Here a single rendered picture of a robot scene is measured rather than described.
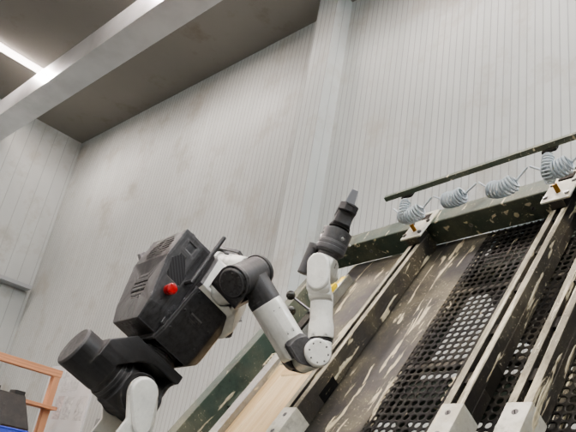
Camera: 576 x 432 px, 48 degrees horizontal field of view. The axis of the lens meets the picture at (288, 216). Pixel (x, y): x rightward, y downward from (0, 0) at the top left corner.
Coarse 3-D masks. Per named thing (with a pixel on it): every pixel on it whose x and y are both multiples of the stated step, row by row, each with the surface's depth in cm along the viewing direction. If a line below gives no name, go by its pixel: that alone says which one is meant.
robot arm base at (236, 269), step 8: (256, 256) 184; (264, 256) 184; (232, 264) 175; (224, 272) 174; (232, 272) 173; (240, 272) 172; (272, 272) 183; (216, 280) 177; (224, 280) 175; (232, 280) 173; (240, 280) 172; (248, 280) 172; (216, 288) 177; (224, 288) 175; (232, 288) 174; (240, 288) 173; (248, 288) 172; (224, 296) 176; (232, 296) 174; (240, 296) 173; (232, 304) 176; (240, 304) 177
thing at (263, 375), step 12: (348, 276) 274; (336, 288) 269; (336, 300) 267; (276, 360) 240; (264, 372) 237; (252, 384) 234; (240, 396) 231; (252, 396) 230; (240, 408) 225; (228, 420) 221
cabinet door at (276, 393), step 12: (276, 372) 236; (288, 372) 231; (264, 384) 233; (276, 384) 228; (288, 384) 223; (300, 384) 218; (264, 396) 225; (276, 396) 220; (288, 396) 216; (252, 408) 222; (264, 408) 218; (276, 408) 213; (240, 420) 220; (252, 420) 215; (264, 420) 211
